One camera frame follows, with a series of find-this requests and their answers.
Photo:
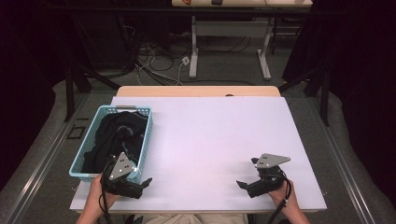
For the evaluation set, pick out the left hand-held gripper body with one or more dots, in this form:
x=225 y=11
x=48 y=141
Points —
x=123 y=166

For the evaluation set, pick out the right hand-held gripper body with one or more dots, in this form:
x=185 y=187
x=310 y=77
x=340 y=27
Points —
x=267 y=182

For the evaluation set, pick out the black cloth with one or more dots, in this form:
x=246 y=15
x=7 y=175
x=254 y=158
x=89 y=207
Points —
x=115 y=137

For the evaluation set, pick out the light blue plastic basket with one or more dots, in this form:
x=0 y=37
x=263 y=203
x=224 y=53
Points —
x=90 y=146

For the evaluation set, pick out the person's right hand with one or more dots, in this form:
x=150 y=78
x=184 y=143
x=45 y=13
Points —
x=285 y=199

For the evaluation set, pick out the person's left hand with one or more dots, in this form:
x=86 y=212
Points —
x=97 y=193

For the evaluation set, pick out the person's beige trousers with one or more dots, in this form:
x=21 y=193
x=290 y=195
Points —
x=193 y=219

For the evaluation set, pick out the black metal stand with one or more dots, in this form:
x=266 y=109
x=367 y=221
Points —
x=320 y=90
x=76 y=84

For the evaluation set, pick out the white power adapter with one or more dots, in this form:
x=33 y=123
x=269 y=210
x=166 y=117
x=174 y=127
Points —
x=185 y=60

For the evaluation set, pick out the black curtain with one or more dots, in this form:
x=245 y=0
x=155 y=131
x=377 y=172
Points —
x=364 y=77
x=25 y=77

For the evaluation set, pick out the white desk with metal legs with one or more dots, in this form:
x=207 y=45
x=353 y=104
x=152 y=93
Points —
x=232 y=28

